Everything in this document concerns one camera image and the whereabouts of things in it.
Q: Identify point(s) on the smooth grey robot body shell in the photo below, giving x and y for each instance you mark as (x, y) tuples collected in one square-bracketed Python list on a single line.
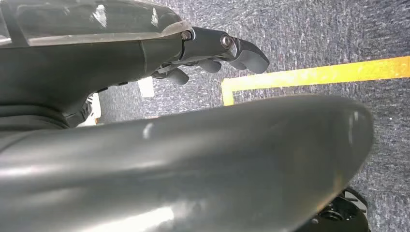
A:
[(192, 166)]

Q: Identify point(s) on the yellow floor tape marking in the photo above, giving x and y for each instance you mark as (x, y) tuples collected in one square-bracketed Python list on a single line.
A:
[(307, 76)]

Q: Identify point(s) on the white floor label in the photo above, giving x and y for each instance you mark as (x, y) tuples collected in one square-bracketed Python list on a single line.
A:
[(146, 87)]

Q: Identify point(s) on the ribbed grey left arm sleeve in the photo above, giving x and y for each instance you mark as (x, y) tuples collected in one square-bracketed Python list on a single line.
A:
[(29, 120)]

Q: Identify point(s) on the white object with orange edge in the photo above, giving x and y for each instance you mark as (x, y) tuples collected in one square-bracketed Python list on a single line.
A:
[(94, 112)]

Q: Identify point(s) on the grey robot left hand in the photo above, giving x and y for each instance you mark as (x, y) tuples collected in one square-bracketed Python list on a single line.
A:
[(80, 64)]

